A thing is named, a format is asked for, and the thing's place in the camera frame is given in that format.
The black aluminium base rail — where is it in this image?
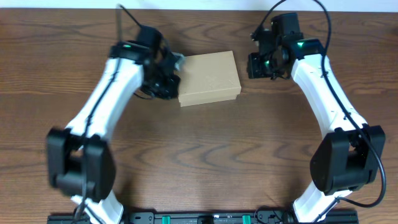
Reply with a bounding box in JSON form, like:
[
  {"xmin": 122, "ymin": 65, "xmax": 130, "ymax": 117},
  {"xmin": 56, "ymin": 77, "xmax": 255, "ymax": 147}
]
[{"xmin": 47, "ymin": 210, "xmax": 359, "ymax": 224}]

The cardboard box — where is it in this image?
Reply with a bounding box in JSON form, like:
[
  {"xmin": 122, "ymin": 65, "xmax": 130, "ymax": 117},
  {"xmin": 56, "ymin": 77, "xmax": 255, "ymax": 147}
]
[{"xmin": 178, "ymin": 50, "xmax": 241, "ymax": 107}]

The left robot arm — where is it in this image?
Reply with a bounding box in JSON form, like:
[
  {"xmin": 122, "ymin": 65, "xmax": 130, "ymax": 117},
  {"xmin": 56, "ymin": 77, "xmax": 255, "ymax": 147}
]
[{"xmin": 46, "ymin": 41, "xmax": 185, "ymax": 223}]

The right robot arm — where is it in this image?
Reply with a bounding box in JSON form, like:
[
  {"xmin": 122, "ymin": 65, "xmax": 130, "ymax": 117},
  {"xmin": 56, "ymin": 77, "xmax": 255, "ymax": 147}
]
[{"xmin": 248, "ymin": 29, "xmax": 386, "ymax": 223}]

